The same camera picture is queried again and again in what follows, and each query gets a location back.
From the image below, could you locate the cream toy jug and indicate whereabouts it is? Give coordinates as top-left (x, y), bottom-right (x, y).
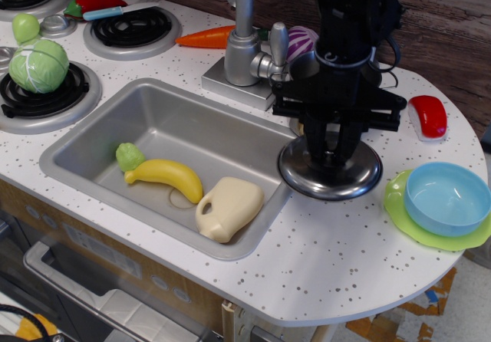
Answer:
top-left (195, 176), bottom-right (265, 243)

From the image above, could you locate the yellow toy banana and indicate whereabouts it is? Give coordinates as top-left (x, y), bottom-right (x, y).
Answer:
top-left (124, 159), bottom-right (203, 204)

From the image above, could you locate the red white toy sushi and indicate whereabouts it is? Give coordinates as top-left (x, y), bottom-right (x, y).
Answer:
top-left (408, 95), bottom-right (447, 141)

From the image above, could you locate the small green toy lettuce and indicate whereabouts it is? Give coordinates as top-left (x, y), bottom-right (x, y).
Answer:
top-left (116, 143), bottom-right (146, 173)

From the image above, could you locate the blue handled toy knife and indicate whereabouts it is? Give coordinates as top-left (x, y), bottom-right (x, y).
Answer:
top-left (83, 2), bottom-right (159, 21)

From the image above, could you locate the grey stove knob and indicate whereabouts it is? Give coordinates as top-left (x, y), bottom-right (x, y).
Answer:
top-left (39, 14), bottom-right (77, 38)

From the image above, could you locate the steel pot lid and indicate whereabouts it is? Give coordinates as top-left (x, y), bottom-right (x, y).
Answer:
top-left (278, 136), bottom-right (383, 201)

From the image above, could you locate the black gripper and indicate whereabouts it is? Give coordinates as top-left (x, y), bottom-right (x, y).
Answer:
top-left (272, 57), bottom-right (407, 164)

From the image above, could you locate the blue plastic bowl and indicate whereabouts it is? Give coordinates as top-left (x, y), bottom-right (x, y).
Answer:
top-left (404, 162), bottom-right (490, 237)

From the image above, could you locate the back right stove burner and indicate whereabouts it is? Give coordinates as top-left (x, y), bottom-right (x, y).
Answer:
top-left (84, 7), bottom-right (182, 61)

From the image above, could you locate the yellow toy object below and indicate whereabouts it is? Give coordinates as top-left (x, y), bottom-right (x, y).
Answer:
top-left (15, 314), bottom-right (58, 341)

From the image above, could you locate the grey oven door handle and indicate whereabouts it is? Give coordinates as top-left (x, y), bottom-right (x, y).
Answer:
top-left (23, 241), bottom-right (222, 341)

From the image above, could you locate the light green toy pear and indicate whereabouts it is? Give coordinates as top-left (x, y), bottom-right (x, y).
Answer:
top-left (12, 13), bottom-right (40, 44)

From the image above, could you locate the grey toy faucet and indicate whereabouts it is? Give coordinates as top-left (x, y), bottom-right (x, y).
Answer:
top-left (202, 0), bottom-right (288, 110)

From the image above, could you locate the steel pot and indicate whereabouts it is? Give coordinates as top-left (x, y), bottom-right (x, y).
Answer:
top-left (267, 52), bottom-right (397, 136)

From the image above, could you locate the green toy cabbage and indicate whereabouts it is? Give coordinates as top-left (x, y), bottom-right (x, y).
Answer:
top-left (8, 39), bottom-right (70, 94)

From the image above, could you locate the orange toy carrot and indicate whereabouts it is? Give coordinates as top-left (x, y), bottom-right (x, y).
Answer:
top-left (176, 25), bottom-right (235, 49)

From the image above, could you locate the purple toy onion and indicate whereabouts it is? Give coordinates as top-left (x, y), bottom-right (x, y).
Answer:
top-left (286, 26), bottom-right (318, 63)

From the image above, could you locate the green plastic plate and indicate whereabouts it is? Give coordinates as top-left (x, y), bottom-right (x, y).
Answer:
top-left (384, 169), bottom-right (490, 252)

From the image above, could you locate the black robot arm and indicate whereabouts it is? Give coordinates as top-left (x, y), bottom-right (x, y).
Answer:
top-left (272, 0), bottom-right (407, 165)

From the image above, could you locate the grey toy sink basin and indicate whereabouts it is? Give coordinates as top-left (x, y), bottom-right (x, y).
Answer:
top-left (39, 78), bottom-right (295, 260)

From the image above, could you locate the red toy pepper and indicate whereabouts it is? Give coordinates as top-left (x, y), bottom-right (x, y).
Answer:
top-left (63, 0), bottom-right (127, 21)

